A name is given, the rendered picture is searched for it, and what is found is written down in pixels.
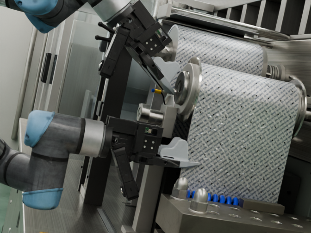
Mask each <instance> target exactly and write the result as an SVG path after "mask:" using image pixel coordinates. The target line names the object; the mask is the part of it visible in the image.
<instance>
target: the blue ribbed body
mask: <svg viewBox="0 0 311 233"><path fill-rule="evenodd" d="M194 193H195V190H194V191H193V192H192V195H190V190H189V192H188V196H187V197H189V198H193V196H194ZM208 201H212V202H220V203H226V204H231V205H237V206H238V205H239V202H238V198H237V197H234V198H233V200H232V199H231V197H230V196H228V197H226V200H225V197H224V195H221V196H220V197H219V199H218V195H217V194H214V195H213V196H212V198H211V194H210V193H208Z"/></svg>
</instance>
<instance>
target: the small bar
mask: <svg viewBox="0 0 311 233"><path fill-rule="evenodd" d="M239 206H240V207H241V208H245V209H251V210H256V211H262V212H268V213H274V214H280V215H283V214H284V210H285V207H284V206H283V205H281V204H277V203H272V202H264V201H258V200H253V199H247V198H240V201H239Z"/></svg>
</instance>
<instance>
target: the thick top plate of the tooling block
mask: <svg viewBox="0 0 311 233"><path fill-rule="evenodd" d="M170 196H171V195H169V194H163V193H161V198H160V202H159V207H158V211H157V216H156V220H155V221H156V223H157V224H158V225H159V226H160V227H161V229H162V230H163V231H164V232H165V233H265V232H269V233H311V217H306V216H300V215H292V214H286V213H284V214H283V215H280V214H274V213H268V212H262V211H256V210H251V209H245V208H241V207H240V206H237V205H231V204H226V203H220V202H212V201H207V202H208V207H207V214H206V215H201V214H197V213H193V212H191V211H189V210H188V208H189V207H190V204H191V200H192V199H193V198H189V197H188V201H179V200H175V199H172V198H171V197H170Z"/></svg>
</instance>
